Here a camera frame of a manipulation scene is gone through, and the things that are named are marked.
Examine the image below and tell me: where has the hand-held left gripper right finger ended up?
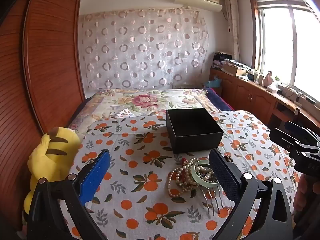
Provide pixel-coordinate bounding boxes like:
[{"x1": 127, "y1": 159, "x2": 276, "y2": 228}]
[{"x1": 209, "y1": 149, "x2": 294, "y2": 240}]

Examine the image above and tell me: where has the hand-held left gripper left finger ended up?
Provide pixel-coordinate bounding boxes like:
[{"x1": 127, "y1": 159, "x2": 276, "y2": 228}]
[{"x1": 25, "y1": 149, "x2": 112, "y2": 240}]

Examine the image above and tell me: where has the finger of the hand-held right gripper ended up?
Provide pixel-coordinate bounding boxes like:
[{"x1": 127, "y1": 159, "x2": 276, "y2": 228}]
[
  {"x1": 269, "y1": 127, "x2": 302, "y2": 152},
  {"x1": 284, "y1": 120, "x2": 320, "y2": 146}
]

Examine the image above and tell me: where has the silver hair comb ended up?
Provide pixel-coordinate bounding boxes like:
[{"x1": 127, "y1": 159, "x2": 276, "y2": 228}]
[{"x1": 199, "y1": 184, "x2": 227, "y2": 214}]

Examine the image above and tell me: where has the pale green jade bangle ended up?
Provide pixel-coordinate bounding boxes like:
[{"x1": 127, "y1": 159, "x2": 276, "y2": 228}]
[{"x1": 191, "y1": 160, "x2": 220, "y2": 187}]

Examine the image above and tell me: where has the black cardboard box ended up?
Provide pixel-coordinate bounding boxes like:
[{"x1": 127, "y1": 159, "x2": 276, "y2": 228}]
[{"x1": 166, "y1": 108, "x2": 224, "y2": 154}]

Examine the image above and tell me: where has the pearl necklace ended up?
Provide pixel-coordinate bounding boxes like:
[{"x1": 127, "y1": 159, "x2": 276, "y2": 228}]
[{"x1": 167, "y1": 158, "x2": 200, "y2": 197}]

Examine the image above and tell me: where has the person's right hand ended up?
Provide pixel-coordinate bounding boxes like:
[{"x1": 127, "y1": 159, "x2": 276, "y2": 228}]
[{"x1": 293, "y1": 172, "x2": 320, "y2": 220}]

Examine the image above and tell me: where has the orange print cloth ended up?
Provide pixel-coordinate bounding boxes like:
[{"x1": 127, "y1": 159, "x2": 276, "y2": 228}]
[{"x1": 60, "y1": 110, "x2": 304, "y2": 240}]

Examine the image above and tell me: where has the yellow plush toy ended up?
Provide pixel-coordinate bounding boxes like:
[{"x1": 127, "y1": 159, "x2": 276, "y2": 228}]
[{"x1": 22, "y1": 127, "x2": 82, "y2": 230}]

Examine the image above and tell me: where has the long wooden cabinet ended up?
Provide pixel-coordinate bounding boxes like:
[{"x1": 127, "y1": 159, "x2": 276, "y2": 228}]
[{"x1": 209, "y1": 67, "x2": 320, "y2": 135}]

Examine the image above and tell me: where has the purple blanket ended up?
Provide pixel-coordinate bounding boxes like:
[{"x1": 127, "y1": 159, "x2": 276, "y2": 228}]
[{"x1": 205, "y1": 87, "x2": 234, "y2": 112}]

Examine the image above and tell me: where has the pile of clothes and papers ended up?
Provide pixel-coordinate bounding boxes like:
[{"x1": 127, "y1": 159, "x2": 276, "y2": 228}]
[{"x1": 212, "y1": 52, "x2": 252, "y2": 78}]

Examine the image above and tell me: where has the blue plastic bag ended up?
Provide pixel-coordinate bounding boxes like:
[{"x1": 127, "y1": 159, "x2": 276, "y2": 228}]
[{"x1": 204, "y1": 78, "x2": 222, "y2": 88}]

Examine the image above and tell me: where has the floral blanket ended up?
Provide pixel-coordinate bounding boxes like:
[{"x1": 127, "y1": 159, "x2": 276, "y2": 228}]
[{"x1": 67, "y1": 88, "x2": 220, "y2": 133}]

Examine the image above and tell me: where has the beige window curtain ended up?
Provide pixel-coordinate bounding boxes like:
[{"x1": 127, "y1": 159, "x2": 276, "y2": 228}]
[{"x1": 224, "y1": 0, "x2": 240, "y2": 62}]

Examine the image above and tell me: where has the circle pattern sheer curtain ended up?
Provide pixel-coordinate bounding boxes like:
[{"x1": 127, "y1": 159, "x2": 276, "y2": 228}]
[{"x1": 79, "y1": 6, "x2": 210, "y2": 92}]

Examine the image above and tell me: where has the wooden frame window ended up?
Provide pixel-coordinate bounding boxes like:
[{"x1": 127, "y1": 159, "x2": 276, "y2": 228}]
[{"x1": 250, "y1": 0, "x2": 320, "y2": 103}]

